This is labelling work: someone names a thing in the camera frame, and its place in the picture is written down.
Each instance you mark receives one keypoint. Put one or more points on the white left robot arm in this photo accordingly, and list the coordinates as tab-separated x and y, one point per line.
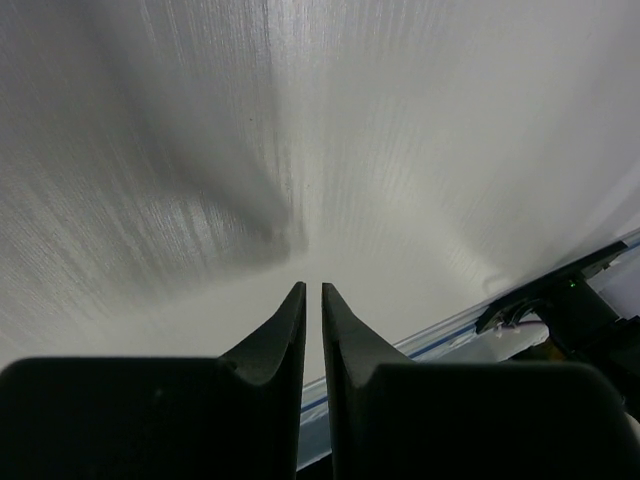
590	325

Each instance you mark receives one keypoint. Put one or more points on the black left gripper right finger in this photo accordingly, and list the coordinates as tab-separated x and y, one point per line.
395	418

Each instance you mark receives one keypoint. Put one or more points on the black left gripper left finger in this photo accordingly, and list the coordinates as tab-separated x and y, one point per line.
236	416

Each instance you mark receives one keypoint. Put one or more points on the aluminium front rail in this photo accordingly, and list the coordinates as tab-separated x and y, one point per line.
431	343

